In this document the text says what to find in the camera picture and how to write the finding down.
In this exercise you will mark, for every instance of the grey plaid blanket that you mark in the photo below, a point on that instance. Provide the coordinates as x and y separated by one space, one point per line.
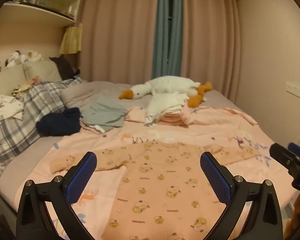
17 135

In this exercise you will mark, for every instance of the navy blue garment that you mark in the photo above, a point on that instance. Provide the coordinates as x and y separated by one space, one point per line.
60 124

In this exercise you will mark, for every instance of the grey folded garment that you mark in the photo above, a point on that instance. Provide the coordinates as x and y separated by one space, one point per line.
104 114

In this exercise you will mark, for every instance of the pink curtain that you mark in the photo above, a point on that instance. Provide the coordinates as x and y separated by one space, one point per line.
118 41

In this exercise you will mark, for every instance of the white goose plush toy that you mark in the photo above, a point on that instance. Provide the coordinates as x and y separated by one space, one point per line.
195 91

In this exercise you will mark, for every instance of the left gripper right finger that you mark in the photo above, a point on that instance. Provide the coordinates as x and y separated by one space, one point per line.
264 220

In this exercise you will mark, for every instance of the pink printed bed quilt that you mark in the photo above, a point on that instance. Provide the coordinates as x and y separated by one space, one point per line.
222 126

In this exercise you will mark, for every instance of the folded white and pink clothes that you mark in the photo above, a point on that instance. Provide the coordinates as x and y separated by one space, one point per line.
169 109

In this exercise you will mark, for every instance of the stuffed toys on headboard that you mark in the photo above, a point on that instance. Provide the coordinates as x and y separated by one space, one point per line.
17 58

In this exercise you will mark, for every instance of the white wall shelf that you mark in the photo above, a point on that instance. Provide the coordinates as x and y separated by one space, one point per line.
59 13

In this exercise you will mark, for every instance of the dark brown cushion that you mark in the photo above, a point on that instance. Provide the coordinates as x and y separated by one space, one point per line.
64 67

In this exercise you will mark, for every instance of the peach duck print baby garment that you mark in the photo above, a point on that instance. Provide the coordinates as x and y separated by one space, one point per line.
147 189

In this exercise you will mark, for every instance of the yellow hanging cloth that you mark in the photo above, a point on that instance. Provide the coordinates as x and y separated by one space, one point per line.
72 40

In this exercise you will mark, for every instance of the white wall socket panel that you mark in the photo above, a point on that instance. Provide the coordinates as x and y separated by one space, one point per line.
293 88

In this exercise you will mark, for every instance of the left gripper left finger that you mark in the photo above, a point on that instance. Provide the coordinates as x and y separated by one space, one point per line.
33 218

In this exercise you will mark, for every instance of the teal curtain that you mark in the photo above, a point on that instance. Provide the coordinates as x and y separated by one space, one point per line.
168 38

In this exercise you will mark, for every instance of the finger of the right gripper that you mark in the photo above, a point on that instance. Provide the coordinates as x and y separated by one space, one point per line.
281 154
292 147

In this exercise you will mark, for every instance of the beige pillow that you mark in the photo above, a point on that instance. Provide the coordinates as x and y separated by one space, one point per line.
46 70

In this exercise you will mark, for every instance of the white patterned clothes pile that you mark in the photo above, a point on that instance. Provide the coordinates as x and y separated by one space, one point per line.
12 106

